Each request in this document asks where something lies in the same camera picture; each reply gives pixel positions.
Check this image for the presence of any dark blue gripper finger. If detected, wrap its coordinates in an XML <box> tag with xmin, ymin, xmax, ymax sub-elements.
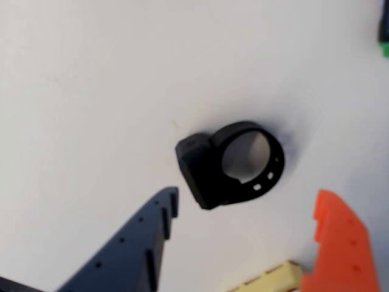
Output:
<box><xmin>55</xmin><ymin>186</ymin><xmax>180</xmax><ymax>292</ymax></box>

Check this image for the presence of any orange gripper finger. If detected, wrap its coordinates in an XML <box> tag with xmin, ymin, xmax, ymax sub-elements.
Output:
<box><xmin>298</xmin><ymin>189</ymin><xmax>381</xmax><ymax>292</ymax></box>

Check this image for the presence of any black ring-shaped plastic part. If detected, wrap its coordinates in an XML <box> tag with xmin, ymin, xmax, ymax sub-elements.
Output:
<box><xmin>174</xmin><ymin>120</ymin><xmax>286</xmax><ymax>211</ymax></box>

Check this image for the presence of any yellow perforated block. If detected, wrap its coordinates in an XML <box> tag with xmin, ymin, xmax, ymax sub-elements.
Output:
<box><xmin>221</xmin><ymin>260</ymin><xmax>303</xmax><ymax>292</ymax></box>

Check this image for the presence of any black marker with green cap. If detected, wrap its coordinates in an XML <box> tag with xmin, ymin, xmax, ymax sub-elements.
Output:
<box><xmin>377</xmin><ymin>17</ymin><xmax>389</xmax><ymax>59</ymax></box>

